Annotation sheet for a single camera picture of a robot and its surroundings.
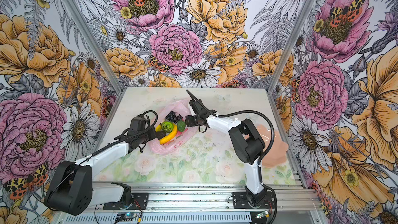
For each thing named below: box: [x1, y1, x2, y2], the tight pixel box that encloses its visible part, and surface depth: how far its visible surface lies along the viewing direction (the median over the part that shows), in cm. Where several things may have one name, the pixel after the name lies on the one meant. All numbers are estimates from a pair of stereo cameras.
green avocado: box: [177, 120, 187, 133], surface depth 99 cm
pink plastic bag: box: [149, 99, 199, 156], surface depth 94 cm
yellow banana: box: [155, 123, 178, 145], surface depth 97 cm
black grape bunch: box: [165, 110, 183, 124], surface depth 104 cm
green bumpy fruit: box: [161, 121, 174, 133], surface depth 96 cm
